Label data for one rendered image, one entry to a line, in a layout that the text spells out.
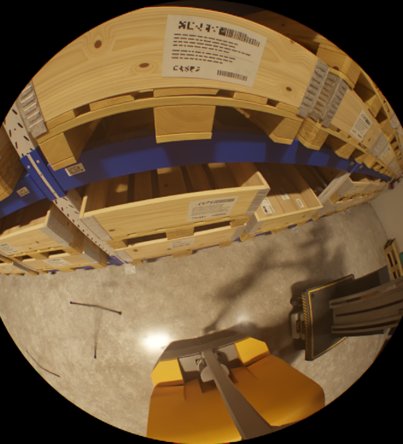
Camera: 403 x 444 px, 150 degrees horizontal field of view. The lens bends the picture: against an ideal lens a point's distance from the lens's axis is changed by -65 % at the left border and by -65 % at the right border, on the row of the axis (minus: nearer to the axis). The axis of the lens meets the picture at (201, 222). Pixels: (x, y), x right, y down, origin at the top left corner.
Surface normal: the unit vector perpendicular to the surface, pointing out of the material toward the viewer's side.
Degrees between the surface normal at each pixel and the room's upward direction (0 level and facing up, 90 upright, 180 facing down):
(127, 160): 90
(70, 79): 90
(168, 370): 22
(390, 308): 90
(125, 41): 90
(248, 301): 0
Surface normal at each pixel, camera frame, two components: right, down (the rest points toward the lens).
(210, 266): 0.11, -0.50
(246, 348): 0.00, -0.78
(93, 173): 0.26, 0.85
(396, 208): -0.96, 0.17
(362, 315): -0.99, -0.03
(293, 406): -0.11, -0.95
